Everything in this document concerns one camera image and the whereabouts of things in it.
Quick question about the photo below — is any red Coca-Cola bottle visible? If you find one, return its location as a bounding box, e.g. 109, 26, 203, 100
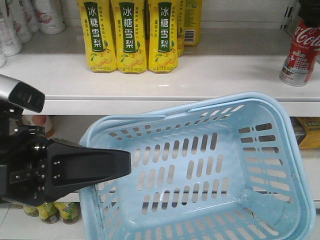
279, 19, 320, 87

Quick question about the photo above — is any white metal store shelving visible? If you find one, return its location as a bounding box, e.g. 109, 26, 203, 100
0, 0, 320, 240

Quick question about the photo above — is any orange C100 drink bottle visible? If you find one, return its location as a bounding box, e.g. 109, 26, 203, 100
31, 115, 55, 134

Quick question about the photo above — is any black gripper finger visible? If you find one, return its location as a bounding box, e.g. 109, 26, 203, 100
298, 0, 320, 27

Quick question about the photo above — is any clear cookie box yellow label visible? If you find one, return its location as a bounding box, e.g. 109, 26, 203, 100
290, 116, 320, 150

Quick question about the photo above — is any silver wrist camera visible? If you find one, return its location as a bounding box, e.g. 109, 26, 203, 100
0, 74, 45, 113

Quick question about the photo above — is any yellow lemon tea bottle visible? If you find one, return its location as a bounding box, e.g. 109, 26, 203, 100
23, 205, 39, 217
37, 202, 60, 224
53, 201, 81, 225

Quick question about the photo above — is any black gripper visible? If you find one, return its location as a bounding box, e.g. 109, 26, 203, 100
0, 100, 132, 207

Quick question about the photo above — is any light blue plastic basket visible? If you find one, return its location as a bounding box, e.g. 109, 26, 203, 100
79, 92, 316, 240

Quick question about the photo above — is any yellow pear drink bottle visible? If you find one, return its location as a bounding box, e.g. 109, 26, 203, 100
111, 0, 148, 74
147, 0, 179, 74
76, 0, 117, 73
184, 0, 203, 47

